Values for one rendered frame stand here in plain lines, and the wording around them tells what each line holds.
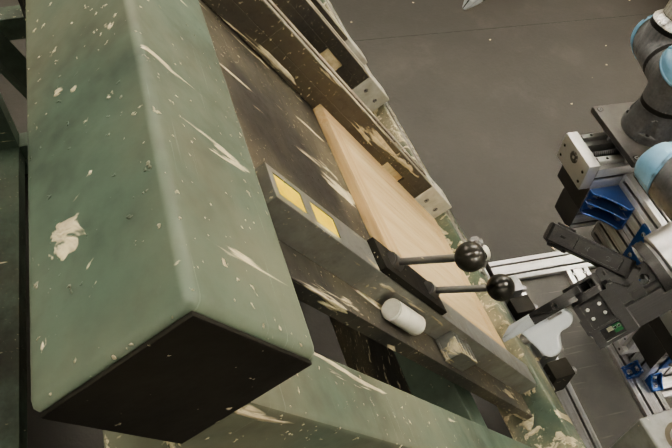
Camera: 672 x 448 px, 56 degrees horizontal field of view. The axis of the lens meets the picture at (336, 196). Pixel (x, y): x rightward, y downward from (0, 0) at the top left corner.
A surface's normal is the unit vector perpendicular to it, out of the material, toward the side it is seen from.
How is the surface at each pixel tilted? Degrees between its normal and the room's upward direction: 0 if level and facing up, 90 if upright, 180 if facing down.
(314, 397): 55
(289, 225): 90
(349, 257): 90
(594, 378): 0
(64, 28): 35
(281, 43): 90
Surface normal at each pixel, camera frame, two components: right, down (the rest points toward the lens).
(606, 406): 0.05, -0.66
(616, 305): -0.37, -0.15
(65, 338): -0.51, -0.42
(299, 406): 0.80, -0.54
